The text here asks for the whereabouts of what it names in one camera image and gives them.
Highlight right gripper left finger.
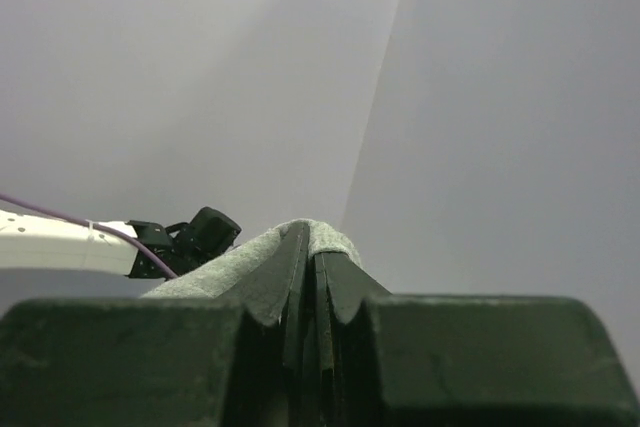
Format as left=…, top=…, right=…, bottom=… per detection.
left=1, top=223, right=308, bottom=426

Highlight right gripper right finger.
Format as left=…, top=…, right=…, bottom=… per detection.
left=314, top=253, right=639, bottom=426

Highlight grey t shirt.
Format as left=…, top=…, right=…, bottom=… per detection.
left=142, top=219, right=362, bottom=323

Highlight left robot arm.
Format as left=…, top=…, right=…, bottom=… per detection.
left=1, top=207, right=241, bottom=280

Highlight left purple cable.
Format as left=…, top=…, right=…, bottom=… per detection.
left=0, top=192, right=179, bottom=280

